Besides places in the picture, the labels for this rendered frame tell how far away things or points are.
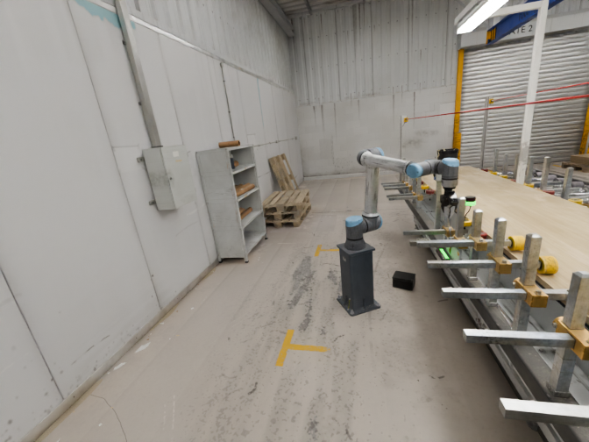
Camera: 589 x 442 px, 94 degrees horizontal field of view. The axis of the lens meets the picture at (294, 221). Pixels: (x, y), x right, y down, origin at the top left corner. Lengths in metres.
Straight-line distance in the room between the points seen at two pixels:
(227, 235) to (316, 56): 7.23
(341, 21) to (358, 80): 1.68
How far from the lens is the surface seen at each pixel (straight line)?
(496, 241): 1.59
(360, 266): 2.54
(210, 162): 3.71
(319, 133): 9.67
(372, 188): 2.43
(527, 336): 1.17
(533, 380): 1.45
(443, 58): 10.00
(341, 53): 9.82
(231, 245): 3.92
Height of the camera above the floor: 1.63
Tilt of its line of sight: 17 degrees down
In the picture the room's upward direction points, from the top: 7 degrees counter-clockwise
